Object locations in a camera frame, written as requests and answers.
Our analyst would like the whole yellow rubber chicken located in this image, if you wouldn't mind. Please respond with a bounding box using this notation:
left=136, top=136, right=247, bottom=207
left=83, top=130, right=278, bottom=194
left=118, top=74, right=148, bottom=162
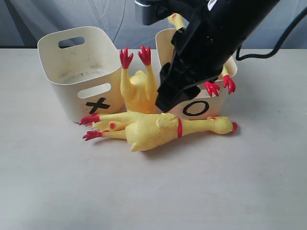
left=79, top=111, right=238, bottom=152

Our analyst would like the headless yellow chicken body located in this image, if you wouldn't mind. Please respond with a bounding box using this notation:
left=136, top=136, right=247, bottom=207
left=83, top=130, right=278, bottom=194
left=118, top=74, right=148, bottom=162
left=119, top=46, right=158, bottom=114

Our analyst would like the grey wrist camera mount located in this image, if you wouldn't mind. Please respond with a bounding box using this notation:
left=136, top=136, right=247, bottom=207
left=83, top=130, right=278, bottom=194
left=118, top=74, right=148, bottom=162
left=134, top=0, right=173, bottom=26

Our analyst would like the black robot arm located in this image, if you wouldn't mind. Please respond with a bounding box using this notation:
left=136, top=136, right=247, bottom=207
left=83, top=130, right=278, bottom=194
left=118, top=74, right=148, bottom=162
left=156, top=0, right=278, bottom=112

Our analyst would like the cream bin marked X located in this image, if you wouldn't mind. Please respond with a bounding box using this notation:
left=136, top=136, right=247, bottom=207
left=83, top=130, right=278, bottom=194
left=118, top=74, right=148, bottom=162
left=37, top=26, right=124, bottom=123

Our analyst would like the cream bin marked O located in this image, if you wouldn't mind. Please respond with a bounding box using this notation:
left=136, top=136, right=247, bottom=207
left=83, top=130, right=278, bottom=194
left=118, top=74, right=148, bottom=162
left=155, top=28, right=229, bottom=120

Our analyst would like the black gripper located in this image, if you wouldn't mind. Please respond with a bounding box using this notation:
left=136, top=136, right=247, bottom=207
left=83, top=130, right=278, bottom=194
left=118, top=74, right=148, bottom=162
left=155, top=59, right=224, bottom=113

